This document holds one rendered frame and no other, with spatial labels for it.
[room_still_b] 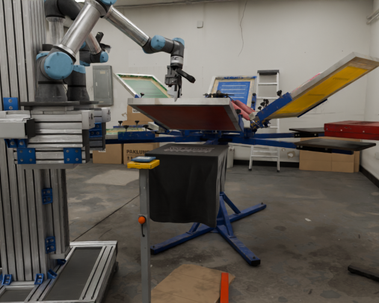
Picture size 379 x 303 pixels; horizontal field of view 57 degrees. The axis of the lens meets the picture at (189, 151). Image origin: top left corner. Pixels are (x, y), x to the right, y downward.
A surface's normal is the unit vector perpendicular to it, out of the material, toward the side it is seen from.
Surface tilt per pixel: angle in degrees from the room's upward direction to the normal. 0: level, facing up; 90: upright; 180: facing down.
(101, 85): 90
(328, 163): 75
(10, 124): 90
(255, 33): 90
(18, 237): 90
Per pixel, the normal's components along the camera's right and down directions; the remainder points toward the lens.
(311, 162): -0.23, -0.11
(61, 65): 0.51, 0.24
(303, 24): -0.25, 0.14
